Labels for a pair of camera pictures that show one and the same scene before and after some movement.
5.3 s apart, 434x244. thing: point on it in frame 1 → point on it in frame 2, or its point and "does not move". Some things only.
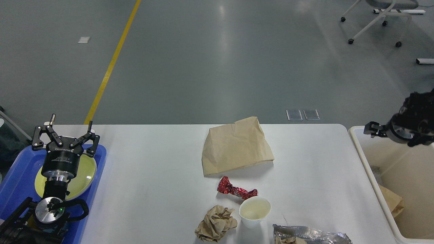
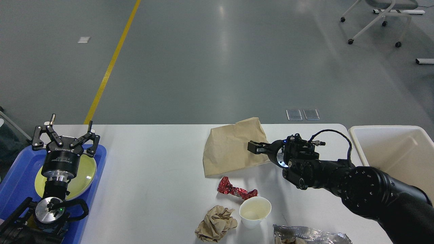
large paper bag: [234, 145] does not move
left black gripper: [60, 161] does not move
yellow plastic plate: [78, 185] does not move
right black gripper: [401, 129] → [271, 149]
